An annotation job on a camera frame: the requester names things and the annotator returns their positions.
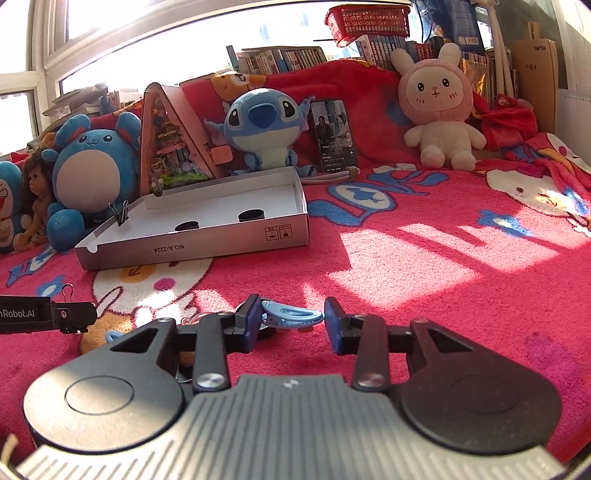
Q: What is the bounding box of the light blue plastic clip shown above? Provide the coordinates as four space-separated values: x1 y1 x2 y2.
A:
262 299 325 330
105 330 124 343

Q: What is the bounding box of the black oval cap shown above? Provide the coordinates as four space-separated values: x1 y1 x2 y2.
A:
175 220 199 232

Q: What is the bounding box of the black round cap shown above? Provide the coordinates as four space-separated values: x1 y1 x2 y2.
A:
238 209 264 223

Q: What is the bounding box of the large black binder clip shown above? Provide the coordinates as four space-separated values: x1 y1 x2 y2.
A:
61 283 74 303

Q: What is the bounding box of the black binder clip on box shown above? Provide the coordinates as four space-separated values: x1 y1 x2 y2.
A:
108 200 129 226

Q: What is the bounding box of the white cardboard box tray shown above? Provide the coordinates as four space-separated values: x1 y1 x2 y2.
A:
74 167 310 271

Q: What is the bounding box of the Doraemon plush toy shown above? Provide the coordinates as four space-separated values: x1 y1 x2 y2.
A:
0 161 31 253

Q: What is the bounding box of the brown haired doll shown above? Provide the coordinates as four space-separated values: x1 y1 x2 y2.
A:
14 148 54 252

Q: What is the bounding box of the round blue plush toy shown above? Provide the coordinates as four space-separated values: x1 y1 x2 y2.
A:
41 112 141 252

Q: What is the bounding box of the red cartoon blanket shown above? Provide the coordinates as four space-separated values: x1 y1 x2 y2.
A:
1 60 590 461

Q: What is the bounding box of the pink triangular toy house box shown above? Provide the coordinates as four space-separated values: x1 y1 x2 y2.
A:
139 83 232 196

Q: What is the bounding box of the smartphone with screen on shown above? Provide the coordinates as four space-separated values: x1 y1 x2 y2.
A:
311 100 356 173

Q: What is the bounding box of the Stitch plush toy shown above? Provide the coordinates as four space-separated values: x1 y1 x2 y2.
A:
204 88 317 178

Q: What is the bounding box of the pink bunny plush toy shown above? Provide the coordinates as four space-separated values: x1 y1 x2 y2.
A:
391 43 486 171

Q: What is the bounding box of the row of books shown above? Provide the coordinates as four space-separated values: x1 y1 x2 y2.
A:
225 34 491 77

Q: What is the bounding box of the red plastic basket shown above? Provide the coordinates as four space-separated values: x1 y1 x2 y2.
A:
325 3 411 47

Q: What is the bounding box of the brown cardboard box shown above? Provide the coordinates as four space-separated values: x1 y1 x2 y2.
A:
511 21 559 133

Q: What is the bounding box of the blue paper bag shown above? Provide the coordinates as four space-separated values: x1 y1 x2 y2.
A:
413 0 485 55

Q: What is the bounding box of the phone wrist strap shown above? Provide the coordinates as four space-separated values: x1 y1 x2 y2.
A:
299 165 362 186

